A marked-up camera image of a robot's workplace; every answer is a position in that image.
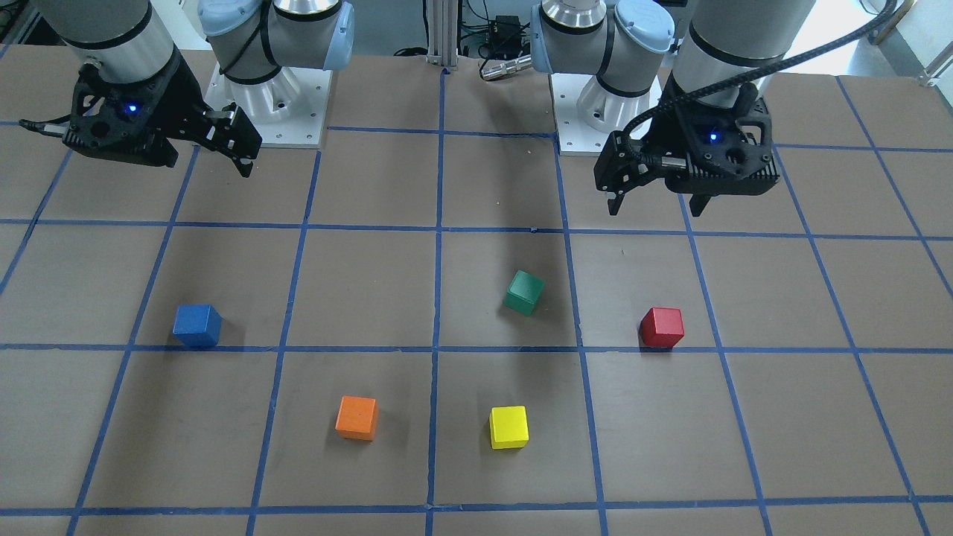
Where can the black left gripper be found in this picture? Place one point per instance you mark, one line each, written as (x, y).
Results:
(671, 128)

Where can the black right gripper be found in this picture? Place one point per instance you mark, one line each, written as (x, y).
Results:
(181, 101)

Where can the red wooden block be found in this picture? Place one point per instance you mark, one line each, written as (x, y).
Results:
(662, 327)

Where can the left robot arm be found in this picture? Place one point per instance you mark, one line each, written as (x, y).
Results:
(623, 44)

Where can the green wooden block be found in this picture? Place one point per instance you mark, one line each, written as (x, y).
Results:
(523, 293)

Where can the blue wooden block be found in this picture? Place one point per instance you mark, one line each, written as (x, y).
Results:
(197, 325)

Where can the yellow wooden block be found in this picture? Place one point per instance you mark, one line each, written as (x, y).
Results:
(509, 427)

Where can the orange wooden block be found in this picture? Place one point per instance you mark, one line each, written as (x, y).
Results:
(357, 418)

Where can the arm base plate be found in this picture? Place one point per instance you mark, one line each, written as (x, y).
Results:
(289, 110)
(586, 113)

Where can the aluminium frame post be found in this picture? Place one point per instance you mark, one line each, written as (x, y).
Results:
(442, 29)

